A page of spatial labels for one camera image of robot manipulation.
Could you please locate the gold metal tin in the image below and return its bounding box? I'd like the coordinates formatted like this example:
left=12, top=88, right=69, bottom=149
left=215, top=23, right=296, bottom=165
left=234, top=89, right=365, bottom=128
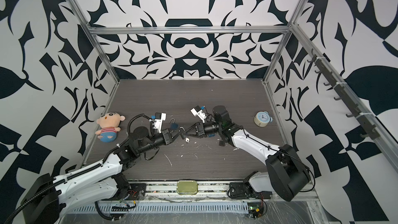
left=176, top=180, right=199, bottom=195

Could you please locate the white slotted cable duct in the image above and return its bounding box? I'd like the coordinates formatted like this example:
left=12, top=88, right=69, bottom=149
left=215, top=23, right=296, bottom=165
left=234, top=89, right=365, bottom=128
left=66, top=203, right=249, bottom=215

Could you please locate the cream blue alarm clock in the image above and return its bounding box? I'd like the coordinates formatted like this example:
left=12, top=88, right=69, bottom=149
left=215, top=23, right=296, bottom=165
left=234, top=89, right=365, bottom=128
left=254, top=111, right=273, bottom=128

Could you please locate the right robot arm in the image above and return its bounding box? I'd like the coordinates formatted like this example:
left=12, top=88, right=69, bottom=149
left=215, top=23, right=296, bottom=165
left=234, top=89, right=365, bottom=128
left=184, top=105, right=315, bottom=202

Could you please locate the blue padlock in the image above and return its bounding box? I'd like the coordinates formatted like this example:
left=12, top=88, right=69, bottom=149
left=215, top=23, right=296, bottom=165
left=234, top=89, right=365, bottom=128
left=169, top=118, right=179, bottom=130

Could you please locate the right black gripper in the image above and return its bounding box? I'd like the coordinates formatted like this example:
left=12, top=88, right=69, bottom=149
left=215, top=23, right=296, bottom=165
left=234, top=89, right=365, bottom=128
left=185, top=120, right=224, bottom=138

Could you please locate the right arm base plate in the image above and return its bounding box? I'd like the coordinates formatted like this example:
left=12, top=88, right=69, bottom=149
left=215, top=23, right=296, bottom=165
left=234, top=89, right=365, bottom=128
left=227, top=183, right=272, bottom=200

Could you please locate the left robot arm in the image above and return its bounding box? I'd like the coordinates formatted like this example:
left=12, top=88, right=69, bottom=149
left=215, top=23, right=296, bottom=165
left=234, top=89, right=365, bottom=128
left=5, top=114, right=184, bottom=224

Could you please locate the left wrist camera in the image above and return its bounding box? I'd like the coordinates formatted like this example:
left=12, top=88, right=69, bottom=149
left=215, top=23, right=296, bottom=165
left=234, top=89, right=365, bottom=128
left=150, top=113, right=166, bottom=134

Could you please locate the plush doll striped shirt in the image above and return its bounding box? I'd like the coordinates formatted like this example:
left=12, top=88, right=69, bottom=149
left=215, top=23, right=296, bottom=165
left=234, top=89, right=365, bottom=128
left=95, top=113, right=125, bottom=143

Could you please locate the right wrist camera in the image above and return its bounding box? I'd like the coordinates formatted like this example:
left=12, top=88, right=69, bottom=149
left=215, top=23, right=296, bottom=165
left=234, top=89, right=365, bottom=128
left=191, top=106, right=207, bottom=123

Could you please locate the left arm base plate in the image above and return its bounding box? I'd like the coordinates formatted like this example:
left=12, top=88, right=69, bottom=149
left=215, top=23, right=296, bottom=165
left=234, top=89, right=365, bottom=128
left=123, top=183, right=147, bottom=201

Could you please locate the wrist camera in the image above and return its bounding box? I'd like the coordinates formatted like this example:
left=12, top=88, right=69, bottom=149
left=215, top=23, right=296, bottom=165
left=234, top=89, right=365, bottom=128
left=191, top=106, right=207, bottom=123
left=150, top=113, right=166, bottom=134

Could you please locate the black padlock front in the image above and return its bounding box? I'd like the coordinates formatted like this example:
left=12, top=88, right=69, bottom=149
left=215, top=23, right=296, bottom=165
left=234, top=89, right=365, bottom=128
left=179, top=127, right=190, bottom=143

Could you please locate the small electronics board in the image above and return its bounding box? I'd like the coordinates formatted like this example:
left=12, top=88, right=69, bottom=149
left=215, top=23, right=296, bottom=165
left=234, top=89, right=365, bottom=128
left=248, top=201, right=268, bottom=219

